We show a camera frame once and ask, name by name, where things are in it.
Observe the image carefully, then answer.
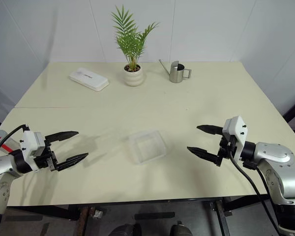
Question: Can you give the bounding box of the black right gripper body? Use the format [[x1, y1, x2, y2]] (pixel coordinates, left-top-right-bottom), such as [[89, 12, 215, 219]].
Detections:
[[215, 134, 237, 168]]

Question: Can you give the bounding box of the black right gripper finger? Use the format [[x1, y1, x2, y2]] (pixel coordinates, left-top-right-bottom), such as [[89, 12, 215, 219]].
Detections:
[[196, 124, 224, 136], [186, 146, 223, 168]]

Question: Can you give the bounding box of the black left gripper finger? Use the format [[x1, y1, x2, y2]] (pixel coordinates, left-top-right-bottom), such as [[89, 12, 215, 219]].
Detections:
[[56, 152, 89, 172], [44, 131, 80, 144]]

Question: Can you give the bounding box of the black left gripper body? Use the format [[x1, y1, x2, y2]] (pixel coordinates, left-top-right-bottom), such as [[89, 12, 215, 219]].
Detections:
[[33, 139, 59, 172]]

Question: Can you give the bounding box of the clear plastic container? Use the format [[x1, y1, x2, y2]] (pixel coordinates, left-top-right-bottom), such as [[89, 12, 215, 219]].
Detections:
[[126, 130, 168, 165]]

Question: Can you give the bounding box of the red and white object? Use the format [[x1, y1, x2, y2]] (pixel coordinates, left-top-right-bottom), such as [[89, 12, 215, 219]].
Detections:
[[0, 129, 22, 156]]

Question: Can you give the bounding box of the white flat rectangular box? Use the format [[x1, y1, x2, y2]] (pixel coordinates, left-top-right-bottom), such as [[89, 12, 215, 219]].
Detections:
[[68, 67, 110, 92]]

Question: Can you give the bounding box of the steel watering can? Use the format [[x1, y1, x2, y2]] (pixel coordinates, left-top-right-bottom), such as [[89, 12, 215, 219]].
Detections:
[[158, 59, 193, 84]]

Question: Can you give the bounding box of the dark rounded robot foot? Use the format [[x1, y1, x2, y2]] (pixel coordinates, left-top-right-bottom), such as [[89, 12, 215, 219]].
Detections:
[[109, 223, 142, 236], [169, 220, 194, 236]]

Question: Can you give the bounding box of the white ribbed plant pot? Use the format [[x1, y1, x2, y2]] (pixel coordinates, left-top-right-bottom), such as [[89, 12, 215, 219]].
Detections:
[[123, 63, 144, 87]]

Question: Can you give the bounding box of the green palm plant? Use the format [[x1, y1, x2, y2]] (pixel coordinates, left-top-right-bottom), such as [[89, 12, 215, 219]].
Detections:
[[111, 5, 160, 71]]

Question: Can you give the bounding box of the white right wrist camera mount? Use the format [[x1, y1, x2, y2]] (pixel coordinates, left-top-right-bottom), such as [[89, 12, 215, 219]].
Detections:
[[222, 116, 248, 161]]

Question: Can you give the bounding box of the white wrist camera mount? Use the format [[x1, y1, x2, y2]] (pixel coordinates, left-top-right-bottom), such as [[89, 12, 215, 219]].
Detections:
[[222, 116, 248, 161], [19, 124, 45, 171]]

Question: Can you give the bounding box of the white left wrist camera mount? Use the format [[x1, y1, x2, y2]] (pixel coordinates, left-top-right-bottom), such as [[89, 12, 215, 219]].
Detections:
[[19, 124, 45, 171]]

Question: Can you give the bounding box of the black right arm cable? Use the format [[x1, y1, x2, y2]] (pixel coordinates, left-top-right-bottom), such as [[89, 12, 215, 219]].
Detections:
[[227, 140, 283, 236]]

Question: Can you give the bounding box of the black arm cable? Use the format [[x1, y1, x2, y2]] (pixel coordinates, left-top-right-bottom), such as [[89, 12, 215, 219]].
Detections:
[[227, 140, 283, 236], [0, 124, 30, 158]]

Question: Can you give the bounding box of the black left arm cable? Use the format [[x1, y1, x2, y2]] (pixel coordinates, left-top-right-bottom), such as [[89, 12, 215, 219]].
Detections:
[[0, 124, 30, 158]]

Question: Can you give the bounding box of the black metal table frame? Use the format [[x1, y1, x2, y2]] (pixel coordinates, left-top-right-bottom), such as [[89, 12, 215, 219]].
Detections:
[[4, 193, 276, 236]]

